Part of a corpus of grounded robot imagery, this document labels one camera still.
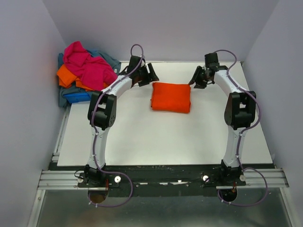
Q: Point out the orange t shirt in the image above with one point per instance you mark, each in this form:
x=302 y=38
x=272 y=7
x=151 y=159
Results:
x=67 y=79
x=171 y=97

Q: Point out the grey blue t shirt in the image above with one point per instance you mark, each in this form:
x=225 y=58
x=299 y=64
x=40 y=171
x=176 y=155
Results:
x=114 y=63

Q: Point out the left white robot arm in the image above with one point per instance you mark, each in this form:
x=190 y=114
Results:
x=102 y=114

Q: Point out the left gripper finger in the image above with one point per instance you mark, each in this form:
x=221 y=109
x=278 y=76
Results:
x=152 y=75
x=143 y=83

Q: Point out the magenta t shirt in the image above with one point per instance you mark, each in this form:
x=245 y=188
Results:
x=93 y=72

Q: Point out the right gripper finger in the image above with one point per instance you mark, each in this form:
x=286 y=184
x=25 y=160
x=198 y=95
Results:
x=196 y=73
x=198 y=86

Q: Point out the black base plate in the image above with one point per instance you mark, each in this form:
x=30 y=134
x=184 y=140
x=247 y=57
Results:
x=159 y=180

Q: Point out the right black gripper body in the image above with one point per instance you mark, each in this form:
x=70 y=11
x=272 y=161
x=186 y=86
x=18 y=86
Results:
x=207 y=79

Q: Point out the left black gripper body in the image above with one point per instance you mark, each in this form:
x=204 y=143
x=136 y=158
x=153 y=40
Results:
x=143 y=74

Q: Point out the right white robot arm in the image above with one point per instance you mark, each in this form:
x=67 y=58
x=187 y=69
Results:
x=239 y=114

